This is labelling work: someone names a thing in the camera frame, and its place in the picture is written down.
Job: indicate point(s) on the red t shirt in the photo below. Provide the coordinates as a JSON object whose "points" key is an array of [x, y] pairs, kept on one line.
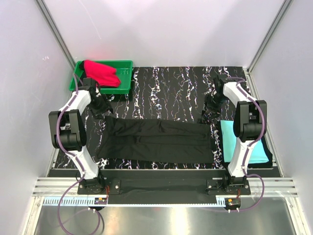
{"points": [[103, 74]]}

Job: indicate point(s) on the left aluminium frame post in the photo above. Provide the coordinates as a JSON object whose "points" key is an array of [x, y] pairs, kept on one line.
{"points": [[43, 8]]}

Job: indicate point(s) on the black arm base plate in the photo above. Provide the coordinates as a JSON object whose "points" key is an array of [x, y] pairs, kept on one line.
{"points": [[210, 181]]}

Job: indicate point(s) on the green plastic bin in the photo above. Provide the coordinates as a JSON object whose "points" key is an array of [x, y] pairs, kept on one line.
{"points": [[124, 73]]}

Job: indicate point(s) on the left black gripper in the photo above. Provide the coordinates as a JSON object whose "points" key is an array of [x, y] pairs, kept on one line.
{"points": [[105, 107]]}

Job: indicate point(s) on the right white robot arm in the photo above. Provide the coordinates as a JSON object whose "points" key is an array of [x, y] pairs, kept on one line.
{"points": [[249, 124]]}

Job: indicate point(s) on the right aluminium frame post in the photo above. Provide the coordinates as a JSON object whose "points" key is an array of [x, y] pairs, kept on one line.
{"points": [[270, 33]]}

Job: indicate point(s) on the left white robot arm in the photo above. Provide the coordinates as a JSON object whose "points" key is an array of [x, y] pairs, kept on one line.
{"points": [[68, 132]]}

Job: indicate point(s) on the black t shirt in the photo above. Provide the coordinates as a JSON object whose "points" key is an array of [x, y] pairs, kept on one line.
{"points": [[156, 140]]}

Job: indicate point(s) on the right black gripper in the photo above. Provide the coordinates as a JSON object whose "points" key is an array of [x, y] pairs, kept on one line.
{"points": [[215, 111]]}

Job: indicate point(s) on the aluminium frame post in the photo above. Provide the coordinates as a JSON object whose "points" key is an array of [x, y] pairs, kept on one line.
{"points": [[270, 33], [43, 8]]}

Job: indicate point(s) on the black marbled table mat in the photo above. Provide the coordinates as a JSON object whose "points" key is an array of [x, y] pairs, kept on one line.
{"points": [[173, 93]]}

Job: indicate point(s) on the white slotted cable duct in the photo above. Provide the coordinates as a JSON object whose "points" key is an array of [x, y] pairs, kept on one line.
{"points": [[114, 201]]}

